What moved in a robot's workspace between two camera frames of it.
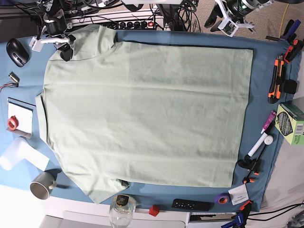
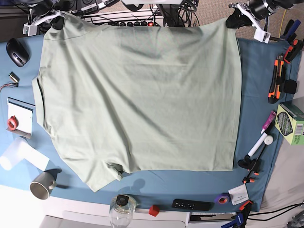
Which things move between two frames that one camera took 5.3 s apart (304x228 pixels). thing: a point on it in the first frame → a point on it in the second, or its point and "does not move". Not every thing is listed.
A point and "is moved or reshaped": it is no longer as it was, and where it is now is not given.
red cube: x=154 y=210 does not move
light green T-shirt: x=153 y=113 is moved or reshaped
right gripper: x=52 y=33 → x=43 y=11
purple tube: x=269 y=120 does not move
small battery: x=14 y=77 does not move
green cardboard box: x=289 y=122 does not move
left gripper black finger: x=217 y=11 → x=237 y=19
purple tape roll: x=223 y=198 does not move
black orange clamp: x=251 y=164 does not move
